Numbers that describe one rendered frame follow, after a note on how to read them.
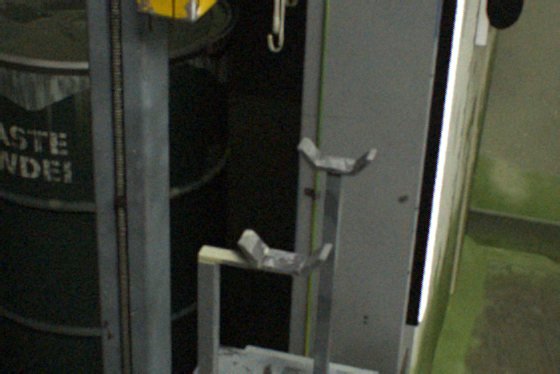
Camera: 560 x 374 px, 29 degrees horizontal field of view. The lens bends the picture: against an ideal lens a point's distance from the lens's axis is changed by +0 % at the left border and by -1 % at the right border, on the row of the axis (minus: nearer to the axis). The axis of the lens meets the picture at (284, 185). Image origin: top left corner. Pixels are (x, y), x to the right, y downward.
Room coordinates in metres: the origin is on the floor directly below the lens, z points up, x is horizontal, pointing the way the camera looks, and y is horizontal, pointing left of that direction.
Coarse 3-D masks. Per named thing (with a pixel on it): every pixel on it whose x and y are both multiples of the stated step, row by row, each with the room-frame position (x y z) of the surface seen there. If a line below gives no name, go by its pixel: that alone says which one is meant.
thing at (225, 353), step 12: (228, 348) 1.07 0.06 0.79; (228, 360) 1.05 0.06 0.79; (240, 360) 1.05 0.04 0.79; (252, 360) 1.05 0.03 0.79; (264, 360) 1.05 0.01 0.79; (276, 360) 1.06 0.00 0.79; (288, 360) 1.06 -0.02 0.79; (228, 372) 1.03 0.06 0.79; (240, 372) 1.03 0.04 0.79; (252, 372) 1.03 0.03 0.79; (264, 372) 1.03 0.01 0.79; (276, 372) 1.03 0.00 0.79; (336, 372) 1.04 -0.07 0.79; (348, 372) 1.04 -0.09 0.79
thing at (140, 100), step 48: (96, 0) 0.91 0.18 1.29; (96, 48) 0.91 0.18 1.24; (144, 48) 0.91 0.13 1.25; (96, 96) 0.92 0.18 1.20; (144, 96) 0.90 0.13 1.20; (96, 144) 0.92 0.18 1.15; (144, 144) 0.90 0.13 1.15; (96, 192) 0.92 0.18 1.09; (144, 192) 0.90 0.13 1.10; (144, 240) 0.90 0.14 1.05; (144, 288) 0.90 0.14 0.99; (144, 336) 0.90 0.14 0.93
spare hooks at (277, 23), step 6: (276, 0) 1.43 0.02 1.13; (282, 0) 1.44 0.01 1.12; (294, 0) 1.48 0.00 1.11; (276, 6) 1.43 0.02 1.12; (282, 6) 1.44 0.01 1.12; (276, 12) 1.43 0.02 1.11; (282, 12) 1.44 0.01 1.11; (276, 18) 1.39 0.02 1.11; (282, 18) 1.44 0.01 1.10; (276, 24) 1.39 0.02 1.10; (282, 24) 1.44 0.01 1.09; (276, 30) 1.40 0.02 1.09; (282, 30) 1.44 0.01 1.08; (270, 36) 1.40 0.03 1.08; (282, 36) 1.44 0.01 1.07; (270, 42) 1.40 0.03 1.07; (282, 42) 1.44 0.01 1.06; (270, 48) 1.41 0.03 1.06; (276, 48) 1.42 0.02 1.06
